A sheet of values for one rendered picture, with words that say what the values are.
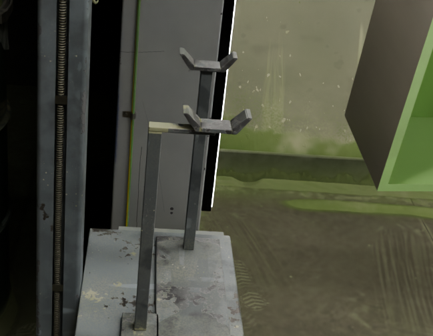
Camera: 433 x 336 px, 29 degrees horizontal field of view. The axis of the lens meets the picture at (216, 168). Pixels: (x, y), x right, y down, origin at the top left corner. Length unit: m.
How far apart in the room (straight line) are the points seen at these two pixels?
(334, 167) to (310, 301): 0.76
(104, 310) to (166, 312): 0.08
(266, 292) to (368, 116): 0.61
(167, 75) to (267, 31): 1.64
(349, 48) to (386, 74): 0.97
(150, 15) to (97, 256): 0.47
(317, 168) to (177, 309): 2.03
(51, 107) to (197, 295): 0.35
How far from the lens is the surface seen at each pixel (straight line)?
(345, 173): 3.17
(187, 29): 1.53
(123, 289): 1.21
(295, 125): 3.12
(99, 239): 1.31
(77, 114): 1.05
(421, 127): 2.61
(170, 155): 1.62
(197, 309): 1.17
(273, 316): 2.45
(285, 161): 3.11
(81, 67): 1.02
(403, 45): 2.17
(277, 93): 3.13
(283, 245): 2.77
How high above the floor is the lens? 1.50
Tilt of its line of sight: 27 degrees down
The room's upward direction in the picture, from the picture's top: 7 degrees clockwise
